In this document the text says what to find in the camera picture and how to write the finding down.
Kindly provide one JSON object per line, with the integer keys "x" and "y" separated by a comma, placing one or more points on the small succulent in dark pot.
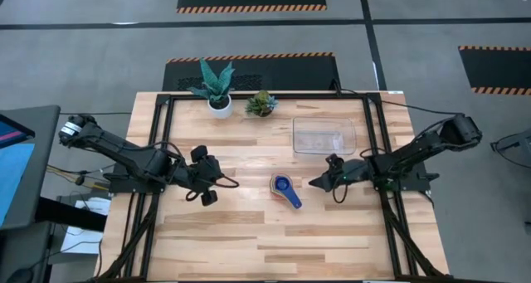
{"x": 261, "y": 104}

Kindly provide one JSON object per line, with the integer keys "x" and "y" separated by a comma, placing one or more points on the black aluminium table frame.
{"x": 290, "y": 96}

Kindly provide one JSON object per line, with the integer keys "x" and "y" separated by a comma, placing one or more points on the large blue screen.
{"x": 12, "y": 179}

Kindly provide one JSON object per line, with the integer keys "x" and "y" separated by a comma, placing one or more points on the snake plant in white pot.
{"x": 215, "y": 88}

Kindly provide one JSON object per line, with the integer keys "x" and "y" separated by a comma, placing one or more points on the small dark screen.
{"x": 10, "y": 131}

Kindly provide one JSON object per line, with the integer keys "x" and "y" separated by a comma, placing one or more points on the wide black hazard-striped floor mat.
{"x": 290, "y": 73}

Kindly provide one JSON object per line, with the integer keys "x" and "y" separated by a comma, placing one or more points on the clear plastic basket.
{"x": 323, "y": 135}

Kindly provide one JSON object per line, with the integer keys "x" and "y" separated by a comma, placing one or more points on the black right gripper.
{"x": 352, "y": 173}

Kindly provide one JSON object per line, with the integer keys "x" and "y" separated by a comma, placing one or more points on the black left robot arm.
{"x": 116, "y": 146}

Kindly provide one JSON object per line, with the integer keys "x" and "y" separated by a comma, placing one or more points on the black computer mouse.
{"x": 20, "y": 276}

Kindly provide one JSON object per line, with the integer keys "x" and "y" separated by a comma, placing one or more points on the small navy measuring cup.
{"x": 294, "y": 200}

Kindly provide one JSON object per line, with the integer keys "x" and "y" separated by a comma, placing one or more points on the white papers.
{"x": 83, "y": 237}

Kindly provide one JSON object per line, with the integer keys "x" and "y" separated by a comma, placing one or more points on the red measuring cup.
{"x": 277, "y": 194}

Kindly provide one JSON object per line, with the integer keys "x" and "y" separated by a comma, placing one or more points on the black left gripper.
{"x": 205, "y": 173}

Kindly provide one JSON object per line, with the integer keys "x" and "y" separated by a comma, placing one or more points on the black desk crossbar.
{"x": 70, "y": 214}

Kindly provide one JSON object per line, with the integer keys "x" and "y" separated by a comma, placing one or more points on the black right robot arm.
{"x": 415, "y": 152}

